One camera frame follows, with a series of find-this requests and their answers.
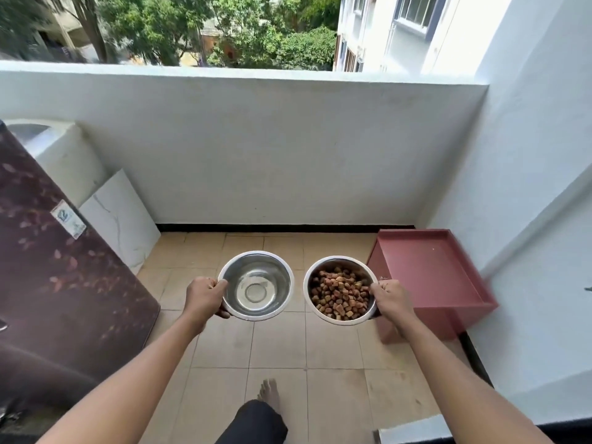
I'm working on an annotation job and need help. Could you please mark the person's right forearm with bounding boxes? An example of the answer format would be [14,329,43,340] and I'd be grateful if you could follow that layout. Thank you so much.
[400,318,554,444]

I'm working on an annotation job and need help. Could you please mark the person's left foot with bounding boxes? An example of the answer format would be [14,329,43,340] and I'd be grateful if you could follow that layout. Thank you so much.
[257,378,282,413]

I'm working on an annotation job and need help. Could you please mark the person's left forearm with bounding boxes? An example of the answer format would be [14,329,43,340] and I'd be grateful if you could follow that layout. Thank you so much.
[39,314,204,444]

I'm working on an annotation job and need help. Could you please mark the neighbouring white building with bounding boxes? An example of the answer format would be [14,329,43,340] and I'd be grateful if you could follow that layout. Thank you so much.
[332,0,515,78]

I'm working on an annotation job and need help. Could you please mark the person's dark trousers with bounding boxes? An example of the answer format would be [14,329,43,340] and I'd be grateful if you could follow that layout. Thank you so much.
[215,400,289,444]

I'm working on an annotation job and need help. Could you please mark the maroon floral refrigerator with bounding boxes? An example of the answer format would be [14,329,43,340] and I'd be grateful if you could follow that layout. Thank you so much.
[0,120,162,412]

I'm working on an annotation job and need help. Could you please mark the red drawer cabinet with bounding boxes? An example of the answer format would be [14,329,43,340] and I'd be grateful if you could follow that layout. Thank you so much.
[366,228,500,344]

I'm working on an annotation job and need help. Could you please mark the person's right hand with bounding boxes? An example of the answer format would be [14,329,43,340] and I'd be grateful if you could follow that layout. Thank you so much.
[369,279,418,338]

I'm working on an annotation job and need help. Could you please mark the white sticker label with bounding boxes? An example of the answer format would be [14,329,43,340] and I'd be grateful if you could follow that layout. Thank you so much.
[49,199,88,241]

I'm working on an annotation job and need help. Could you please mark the green trees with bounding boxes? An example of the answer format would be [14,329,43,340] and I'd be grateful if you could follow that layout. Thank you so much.
[0,0,342,72]

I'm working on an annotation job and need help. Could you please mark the person's left hand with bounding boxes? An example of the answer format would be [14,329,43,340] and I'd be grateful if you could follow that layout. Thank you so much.
[183,276,231,334]

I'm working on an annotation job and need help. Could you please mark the white marble tile slab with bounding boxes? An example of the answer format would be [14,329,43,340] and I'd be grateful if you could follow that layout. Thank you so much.
[78,168,162,276]

